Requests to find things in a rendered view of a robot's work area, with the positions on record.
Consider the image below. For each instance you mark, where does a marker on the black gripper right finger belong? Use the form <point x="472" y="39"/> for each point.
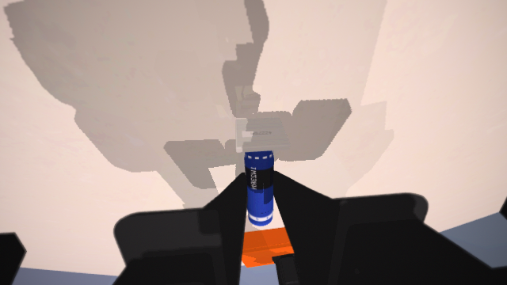
<point x="317" y="224"/>

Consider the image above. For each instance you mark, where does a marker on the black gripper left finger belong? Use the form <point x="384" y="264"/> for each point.
<point x="218" y="229"/>

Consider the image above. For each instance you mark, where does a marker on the blue cylindrical battery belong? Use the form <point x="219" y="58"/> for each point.
<point x="259" y="170"/>

